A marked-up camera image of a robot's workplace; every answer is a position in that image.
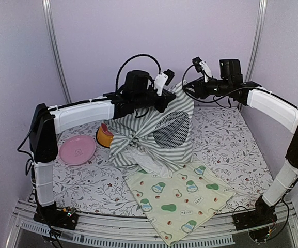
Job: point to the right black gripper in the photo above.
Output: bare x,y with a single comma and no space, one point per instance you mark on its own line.
199,86

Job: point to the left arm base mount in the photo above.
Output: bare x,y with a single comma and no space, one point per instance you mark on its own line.
52,216

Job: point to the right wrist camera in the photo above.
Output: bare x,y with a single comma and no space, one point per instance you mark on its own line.
202,67

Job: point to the right aluminium frame post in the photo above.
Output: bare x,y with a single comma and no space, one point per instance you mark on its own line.
257,38

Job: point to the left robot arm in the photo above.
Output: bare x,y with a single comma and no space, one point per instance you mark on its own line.
47,123

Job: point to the left aluminium frame post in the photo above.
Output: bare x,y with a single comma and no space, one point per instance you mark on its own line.
47,11

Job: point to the pink round plate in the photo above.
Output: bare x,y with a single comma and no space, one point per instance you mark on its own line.
77,150

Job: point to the floral table cloth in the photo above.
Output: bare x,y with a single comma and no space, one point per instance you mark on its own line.
221,140

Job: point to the yellow double pet feeder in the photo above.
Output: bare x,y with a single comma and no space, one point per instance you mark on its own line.
103,140

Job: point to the aluminium frame post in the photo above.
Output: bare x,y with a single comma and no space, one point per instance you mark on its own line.
47,11
257,38

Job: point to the striped fabric pet tent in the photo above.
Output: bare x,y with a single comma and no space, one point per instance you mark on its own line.
158,143

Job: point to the avocado print cushion mat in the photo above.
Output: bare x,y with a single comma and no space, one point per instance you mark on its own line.
177,206

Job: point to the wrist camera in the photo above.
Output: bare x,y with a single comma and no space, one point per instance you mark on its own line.
163,79
202,67

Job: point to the pink bowl in feeder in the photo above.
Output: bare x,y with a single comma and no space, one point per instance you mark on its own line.
105,130

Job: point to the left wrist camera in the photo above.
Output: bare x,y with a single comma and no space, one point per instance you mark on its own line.
163,79

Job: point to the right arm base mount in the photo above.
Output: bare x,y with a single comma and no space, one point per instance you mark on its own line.
245,219

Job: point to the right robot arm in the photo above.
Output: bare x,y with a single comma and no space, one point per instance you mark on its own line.
283,112

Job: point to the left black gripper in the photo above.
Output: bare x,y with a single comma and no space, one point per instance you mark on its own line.
167,97

